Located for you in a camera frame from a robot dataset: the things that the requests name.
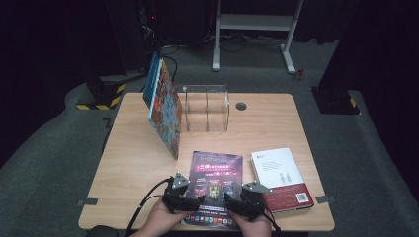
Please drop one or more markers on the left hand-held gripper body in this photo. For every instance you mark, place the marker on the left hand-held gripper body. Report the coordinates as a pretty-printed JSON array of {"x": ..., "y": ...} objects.
[{"x": 176, "y": 197}]

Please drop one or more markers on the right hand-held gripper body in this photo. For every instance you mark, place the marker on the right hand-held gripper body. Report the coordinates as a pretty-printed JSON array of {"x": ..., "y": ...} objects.
[{"x": 253, "y": 204}]

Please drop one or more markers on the dark purple magazine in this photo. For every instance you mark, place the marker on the dark purple magazine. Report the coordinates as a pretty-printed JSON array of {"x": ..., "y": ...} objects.
[{"x": 214, "y": 168}]

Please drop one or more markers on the white and red book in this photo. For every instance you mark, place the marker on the white and red book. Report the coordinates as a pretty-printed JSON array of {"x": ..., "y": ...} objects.
[{"x": 280, "y": 171}]

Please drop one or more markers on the light blue picture book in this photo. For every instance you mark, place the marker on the light blue picture book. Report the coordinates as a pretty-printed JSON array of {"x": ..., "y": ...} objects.
[{"x": 168, "y": 112}]

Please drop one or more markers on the clear acrylic book rack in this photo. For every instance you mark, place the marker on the clear acrylic book rack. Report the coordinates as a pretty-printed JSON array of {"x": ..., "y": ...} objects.
[{"x": 210, "y": 108}]

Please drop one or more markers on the dark blue picture book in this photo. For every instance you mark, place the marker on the dark blue picture book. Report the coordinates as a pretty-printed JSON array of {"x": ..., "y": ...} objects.
[{"x": 150, "y": 79}]

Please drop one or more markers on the person's right hand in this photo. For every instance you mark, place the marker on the person's right hand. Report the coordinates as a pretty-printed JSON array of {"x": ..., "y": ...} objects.
[{"x": 253, "y": 228}]

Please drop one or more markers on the person's left hand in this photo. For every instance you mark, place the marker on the person's left hand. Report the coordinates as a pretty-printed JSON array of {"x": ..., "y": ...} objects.
[{"x": 164, "y": 223}]

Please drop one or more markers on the grey tape piece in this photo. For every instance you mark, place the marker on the grey tape piece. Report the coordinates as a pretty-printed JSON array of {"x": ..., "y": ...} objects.
[
  {"x": 325, "y": 199},
  {"x": 87, "y": 201}
]

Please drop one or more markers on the person's dark clothed leg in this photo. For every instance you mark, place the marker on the person's dark clothed leg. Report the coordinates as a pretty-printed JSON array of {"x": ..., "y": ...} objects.
[{"x": 102, "y": 232}]

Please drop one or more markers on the grey round table grommet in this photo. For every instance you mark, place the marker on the grey round table grommet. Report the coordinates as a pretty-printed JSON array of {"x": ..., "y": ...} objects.
[{"x": 241, "y": 106}]

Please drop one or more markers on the black yellow striped stand base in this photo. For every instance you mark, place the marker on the black yellow striped stand base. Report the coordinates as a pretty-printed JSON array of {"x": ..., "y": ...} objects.
[{"x": 103, "y": 95}]

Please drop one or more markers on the black stand base yellow mark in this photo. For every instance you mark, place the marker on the black stand base yellow mark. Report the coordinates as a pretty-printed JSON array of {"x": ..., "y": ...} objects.
[{"x": 334, "y": 102}]

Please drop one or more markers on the small red floor object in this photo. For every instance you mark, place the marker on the small red floor object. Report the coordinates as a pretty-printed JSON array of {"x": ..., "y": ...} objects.
[{"x": 299, "y": 74}]

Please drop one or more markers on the dark equipment with red light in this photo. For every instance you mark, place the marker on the dark equipment with red light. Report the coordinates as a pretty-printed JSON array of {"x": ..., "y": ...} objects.
[{"x": 150, "y": 29}]

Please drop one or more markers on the white metal stand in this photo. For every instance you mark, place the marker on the white metal stand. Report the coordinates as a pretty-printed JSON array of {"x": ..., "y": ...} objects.
[{"x": 255, "y": 22}]

